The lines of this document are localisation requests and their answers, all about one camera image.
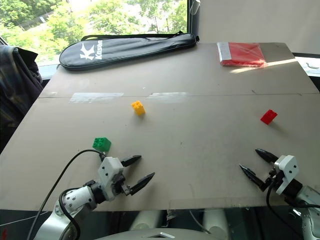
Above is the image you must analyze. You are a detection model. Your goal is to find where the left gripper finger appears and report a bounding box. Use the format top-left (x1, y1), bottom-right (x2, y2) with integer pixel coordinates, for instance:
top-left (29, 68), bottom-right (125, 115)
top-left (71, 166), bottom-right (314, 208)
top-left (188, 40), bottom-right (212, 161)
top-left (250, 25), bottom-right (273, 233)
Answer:
top-left (129, 172), bottom-right (156, 196)
top-left (121, 154), bottom-right (143, 168)

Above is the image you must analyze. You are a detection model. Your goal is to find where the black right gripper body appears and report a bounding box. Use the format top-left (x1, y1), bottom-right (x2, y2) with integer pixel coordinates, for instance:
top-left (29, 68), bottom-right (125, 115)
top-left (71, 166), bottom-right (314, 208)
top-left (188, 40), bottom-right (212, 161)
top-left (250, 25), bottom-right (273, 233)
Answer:
top-left (264, 167), bottom-right (284, 191)

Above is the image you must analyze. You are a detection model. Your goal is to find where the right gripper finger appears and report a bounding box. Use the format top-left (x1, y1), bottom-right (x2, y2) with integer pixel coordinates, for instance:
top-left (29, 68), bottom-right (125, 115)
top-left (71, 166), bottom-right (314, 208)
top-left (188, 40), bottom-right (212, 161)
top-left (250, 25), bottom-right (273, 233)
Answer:
top-left (254, 148), bottom-right (280, 165)
top-left (239, 163), bottom-right (268, 193)

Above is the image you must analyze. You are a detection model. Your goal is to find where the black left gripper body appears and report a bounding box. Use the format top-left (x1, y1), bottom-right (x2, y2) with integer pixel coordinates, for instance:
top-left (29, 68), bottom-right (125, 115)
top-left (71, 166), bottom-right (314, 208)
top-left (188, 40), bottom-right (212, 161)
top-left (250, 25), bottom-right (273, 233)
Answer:
top-left (111, 172), bottom-right (132, 198)

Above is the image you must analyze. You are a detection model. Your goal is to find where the green toy brick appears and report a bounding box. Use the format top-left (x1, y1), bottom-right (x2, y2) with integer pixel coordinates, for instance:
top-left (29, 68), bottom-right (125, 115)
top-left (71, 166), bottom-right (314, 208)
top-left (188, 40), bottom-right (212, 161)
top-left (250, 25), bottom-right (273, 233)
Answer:
top-left (92, 136), bottom-right (112, 153)

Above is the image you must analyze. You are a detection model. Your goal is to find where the white rounded robot leg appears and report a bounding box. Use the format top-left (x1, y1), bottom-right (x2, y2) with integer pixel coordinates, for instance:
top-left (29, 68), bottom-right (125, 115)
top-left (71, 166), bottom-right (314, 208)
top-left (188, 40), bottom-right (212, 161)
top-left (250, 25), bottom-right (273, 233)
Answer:
top-left (129, 209), bottom-right (168, 232)
top-left (202, 209), bottom-right (230, 235)

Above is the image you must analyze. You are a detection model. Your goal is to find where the red toy brick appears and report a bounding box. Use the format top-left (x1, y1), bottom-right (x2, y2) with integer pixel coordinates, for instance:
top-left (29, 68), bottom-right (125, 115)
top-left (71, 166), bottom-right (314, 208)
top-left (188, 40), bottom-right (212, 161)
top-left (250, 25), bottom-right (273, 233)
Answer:
top-left (259, 108), bottom-right (279, 125)

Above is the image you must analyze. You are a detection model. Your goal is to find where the yellow toy brick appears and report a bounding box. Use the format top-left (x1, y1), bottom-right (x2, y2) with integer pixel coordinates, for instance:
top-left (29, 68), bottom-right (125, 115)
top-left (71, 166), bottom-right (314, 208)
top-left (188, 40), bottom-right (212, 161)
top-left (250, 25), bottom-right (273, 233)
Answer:
top-left (130, 100), bottom-right (147, 117)

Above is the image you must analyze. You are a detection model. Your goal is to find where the wide clear tape strip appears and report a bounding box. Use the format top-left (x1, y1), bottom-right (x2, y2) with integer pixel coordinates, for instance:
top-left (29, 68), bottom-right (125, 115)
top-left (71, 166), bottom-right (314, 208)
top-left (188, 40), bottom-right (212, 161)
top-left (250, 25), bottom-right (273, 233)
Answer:
top-left (69, 92), bottom-right (125, 104)

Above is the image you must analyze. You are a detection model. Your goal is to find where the narrow clear tape strip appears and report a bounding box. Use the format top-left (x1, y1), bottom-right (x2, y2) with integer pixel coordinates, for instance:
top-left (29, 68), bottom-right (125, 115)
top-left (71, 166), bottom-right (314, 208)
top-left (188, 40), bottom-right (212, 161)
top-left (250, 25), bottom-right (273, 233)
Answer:
top-left (146, 91), bottom-right (190, 101)

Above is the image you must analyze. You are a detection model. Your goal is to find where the white side table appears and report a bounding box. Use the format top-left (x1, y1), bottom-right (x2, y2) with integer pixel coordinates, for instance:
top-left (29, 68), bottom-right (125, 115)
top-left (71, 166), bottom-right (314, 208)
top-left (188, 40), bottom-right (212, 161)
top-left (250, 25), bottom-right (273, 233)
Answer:
top-left (294, 55), bottom-right (320, 77)

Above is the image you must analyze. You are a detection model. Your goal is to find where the red package with silver strip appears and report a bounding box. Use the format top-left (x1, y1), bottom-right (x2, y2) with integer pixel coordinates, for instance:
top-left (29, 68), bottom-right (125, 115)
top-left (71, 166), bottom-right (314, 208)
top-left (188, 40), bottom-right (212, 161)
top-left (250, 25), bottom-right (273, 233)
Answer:
top-left (216, 41), bottom-right (269, 68)

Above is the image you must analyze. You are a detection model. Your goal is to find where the black Kason racket bag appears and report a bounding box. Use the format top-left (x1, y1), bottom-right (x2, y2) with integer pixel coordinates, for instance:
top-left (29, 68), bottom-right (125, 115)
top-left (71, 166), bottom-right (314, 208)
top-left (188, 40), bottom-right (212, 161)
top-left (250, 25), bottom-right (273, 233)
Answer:
top-left (56, 30), bottom-right (200, 72)

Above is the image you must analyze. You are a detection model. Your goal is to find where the dark plaid jacket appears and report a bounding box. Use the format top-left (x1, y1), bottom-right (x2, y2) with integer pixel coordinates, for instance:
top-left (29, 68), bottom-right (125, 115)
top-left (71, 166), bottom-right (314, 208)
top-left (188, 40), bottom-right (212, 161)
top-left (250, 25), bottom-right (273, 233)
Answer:
top-left (0, 44), bottom-right (45, 154)

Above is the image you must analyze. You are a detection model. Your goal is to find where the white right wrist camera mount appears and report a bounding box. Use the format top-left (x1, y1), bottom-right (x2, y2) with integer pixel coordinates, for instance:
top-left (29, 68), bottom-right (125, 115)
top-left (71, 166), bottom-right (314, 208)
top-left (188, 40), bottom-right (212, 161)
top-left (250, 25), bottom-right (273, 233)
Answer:
top-left (273, 154), bottom-right (300, 196)

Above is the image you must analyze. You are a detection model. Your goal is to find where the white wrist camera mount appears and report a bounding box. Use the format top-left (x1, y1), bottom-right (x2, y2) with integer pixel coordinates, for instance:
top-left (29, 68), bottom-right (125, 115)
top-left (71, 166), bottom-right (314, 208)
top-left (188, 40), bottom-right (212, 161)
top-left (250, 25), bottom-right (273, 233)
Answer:
top-left (97, 156), bottom-right (125, 201)
top-left (273, 154), bottom-right (300, 196)

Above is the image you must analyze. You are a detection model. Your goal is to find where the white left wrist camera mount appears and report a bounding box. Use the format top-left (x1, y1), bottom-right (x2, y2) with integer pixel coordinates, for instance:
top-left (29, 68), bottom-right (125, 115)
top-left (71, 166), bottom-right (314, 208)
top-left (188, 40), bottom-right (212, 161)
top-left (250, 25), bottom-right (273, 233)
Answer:
top-left (97, 156), bottom-right (125, 201)

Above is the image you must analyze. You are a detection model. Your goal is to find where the dark window frame post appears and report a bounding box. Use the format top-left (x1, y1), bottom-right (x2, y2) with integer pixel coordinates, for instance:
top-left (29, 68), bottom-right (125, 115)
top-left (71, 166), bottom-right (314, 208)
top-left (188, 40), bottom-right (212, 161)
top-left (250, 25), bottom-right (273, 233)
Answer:
top-left (186, 0), bottom-right (201, 44)

